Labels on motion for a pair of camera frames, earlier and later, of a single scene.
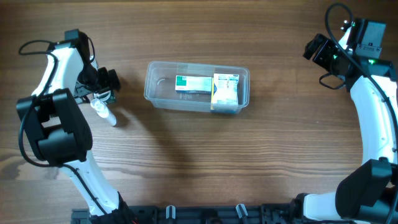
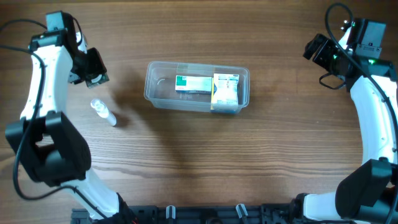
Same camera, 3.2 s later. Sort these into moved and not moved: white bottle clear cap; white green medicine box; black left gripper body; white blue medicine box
Moved: black left gripper body
Not moved: white green medicine box; white bottle clear cap; white blue medicine box
